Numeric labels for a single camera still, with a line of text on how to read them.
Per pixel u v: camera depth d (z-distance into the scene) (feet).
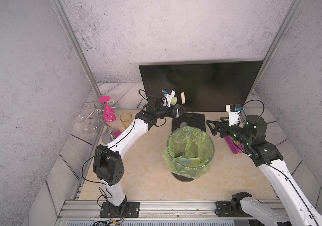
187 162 2.78
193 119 3.65
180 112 2.38
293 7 2.30
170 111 2.30
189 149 2.82
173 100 2.92
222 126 1.93
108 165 1.50
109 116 2.59
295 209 1.25
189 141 2.64
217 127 1.94
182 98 2.79
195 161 2.77
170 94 2.34
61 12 2.36
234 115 1.88
